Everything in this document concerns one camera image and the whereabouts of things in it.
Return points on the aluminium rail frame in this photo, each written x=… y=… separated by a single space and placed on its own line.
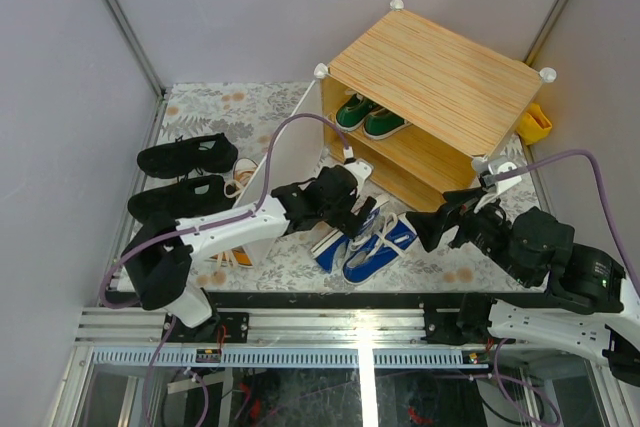
x=264 y=328

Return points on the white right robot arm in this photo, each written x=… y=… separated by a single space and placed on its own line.
x=589 y=306

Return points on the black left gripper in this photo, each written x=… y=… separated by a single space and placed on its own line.
x=349 y=222

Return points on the wooden shoe cabinet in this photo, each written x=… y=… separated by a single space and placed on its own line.
x=461 y=100

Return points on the blue sneaker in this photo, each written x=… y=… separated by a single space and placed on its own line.
x=333 y=247
x=389 y=241

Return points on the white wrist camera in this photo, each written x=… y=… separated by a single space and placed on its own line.
x=496 y=177
x=360 y=169

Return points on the black shoe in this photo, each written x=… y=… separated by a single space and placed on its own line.
x=212 y=154
x=189 y=198

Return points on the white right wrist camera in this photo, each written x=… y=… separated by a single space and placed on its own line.
x=496 y=177

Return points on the green sneaker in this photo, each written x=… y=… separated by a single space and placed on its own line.
x=352 y=114
x=382 y=123

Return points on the yellow plastic bin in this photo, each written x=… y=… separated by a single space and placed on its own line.
x=534 y=125

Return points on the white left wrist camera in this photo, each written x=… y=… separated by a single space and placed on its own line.
x=360 y=169

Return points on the white cabinet door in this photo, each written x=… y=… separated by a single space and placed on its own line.
x=295 y=157

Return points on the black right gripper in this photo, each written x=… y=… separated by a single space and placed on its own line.
x=454 y=208

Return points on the grey slotted cable duct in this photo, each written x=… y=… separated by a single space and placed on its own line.
x=428 y=358

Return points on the orange sneaker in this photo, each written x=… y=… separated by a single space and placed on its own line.
x=235 y=258
x=242 y=172

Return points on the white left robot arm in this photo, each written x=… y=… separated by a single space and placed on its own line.
x=159 y=257

